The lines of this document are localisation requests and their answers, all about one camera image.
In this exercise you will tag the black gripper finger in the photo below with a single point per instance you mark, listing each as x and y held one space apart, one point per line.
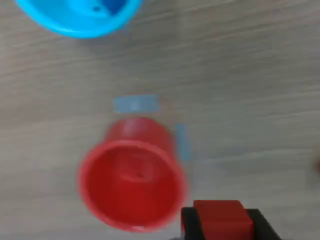
191 225
262 230

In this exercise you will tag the blue cube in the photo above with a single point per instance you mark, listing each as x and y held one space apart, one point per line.
112 6

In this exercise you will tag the red plastic cup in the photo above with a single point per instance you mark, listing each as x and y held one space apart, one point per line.
130 187

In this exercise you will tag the red cube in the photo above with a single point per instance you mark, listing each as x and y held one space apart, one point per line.
222 220

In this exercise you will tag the blue plastic bin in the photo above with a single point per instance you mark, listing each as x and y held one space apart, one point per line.
75 25

